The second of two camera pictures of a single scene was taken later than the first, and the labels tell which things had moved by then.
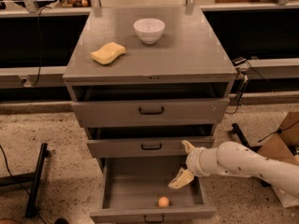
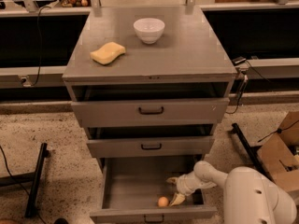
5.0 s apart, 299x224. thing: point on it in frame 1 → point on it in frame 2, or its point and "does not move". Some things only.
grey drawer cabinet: x=157 y=98 does not move
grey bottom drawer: x=133 y=187 does not move
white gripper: x=194 y=161 → x=186 y=187
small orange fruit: x=163 y=202 does not move
